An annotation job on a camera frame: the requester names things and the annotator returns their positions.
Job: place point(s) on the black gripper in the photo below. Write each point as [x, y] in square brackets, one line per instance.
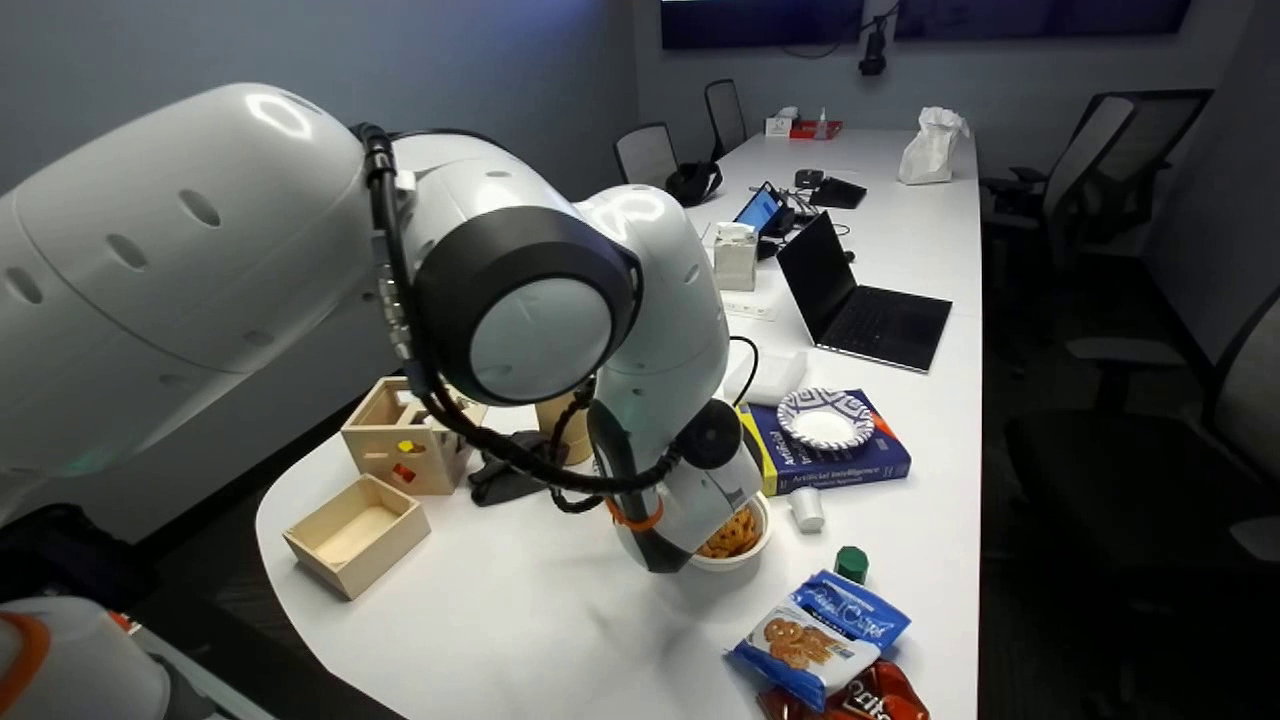
[662, 548]

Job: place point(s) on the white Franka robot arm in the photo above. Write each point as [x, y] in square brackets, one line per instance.
[163, 265]

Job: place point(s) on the white bowl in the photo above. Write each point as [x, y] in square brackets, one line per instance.
[751, 548]

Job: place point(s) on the blue patterned paper bowl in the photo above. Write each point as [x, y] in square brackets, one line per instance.
[827, 420]

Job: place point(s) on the brown pretzel snacks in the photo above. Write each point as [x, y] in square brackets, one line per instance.
[734, 536]

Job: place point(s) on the small white pill bottle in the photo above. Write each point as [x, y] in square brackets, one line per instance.
[806, 512]

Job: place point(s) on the tan cylindrical bottle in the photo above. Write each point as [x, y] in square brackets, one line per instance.
[561, 424]

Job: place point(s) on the black cloth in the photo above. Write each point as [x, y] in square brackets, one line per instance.
[502, 483]

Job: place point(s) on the blue snack bag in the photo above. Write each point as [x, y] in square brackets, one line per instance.
[821, 626]

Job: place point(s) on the green bottle cap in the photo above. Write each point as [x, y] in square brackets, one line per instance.
[853, 566]

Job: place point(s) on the blue Artificial Intelligence book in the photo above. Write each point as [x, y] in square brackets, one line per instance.
[843, 465]

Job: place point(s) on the red snack bag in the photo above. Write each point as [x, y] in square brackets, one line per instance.
[864, 699]

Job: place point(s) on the wooden shape sorter cube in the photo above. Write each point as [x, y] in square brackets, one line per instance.
[385, 444]

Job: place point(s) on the white tissue box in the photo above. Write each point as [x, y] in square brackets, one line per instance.
[734, 257]

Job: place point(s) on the open wooden box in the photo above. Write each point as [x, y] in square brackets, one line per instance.
[352, 541]

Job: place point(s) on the black laptop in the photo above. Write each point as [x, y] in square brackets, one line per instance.
[864, 320]

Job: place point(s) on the tablet with blue screen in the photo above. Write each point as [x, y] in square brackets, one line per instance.
[761, 210]

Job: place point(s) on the black bag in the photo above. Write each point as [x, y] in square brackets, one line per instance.
[690, 185]

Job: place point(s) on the grey office chair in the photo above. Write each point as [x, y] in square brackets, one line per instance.
[1133, 160]
[1201, 443]
[727, 115]
[648, 152]

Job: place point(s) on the small black gadgets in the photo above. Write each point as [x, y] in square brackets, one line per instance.
[834, 189]

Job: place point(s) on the small white box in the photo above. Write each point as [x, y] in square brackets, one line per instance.
[783, 126]

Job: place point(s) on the red flat item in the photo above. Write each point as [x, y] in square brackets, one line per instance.
[816, 131]

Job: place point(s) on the white plastic bag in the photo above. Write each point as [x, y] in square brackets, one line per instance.
[934, 145]

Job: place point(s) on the black wall monitor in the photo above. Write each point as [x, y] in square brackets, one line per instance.
[1041, 15]
[761, 22]

